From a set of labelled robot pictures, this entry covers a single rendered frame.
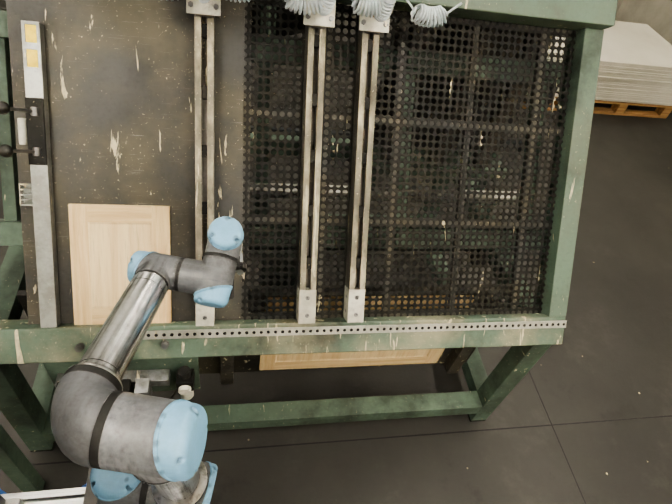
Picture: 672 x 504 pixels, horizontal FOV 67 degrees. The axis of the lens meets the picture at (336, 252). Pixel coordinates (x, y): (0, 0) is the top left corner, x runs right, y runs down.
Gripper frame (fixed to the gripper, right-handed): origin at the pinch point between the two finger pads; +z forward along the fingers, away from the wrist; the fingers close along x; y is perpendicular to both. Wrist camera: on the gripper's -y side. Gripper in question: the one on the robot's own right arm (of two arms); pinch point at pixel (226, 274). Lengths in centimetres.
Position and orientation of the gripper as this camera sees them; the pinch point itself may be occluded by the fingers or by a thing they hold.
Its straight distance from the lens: 145.2
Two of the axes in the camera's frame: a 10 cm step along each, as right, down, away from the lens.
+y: -0.5, -9.7, 2.4
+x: -9.8, -0.1, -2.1
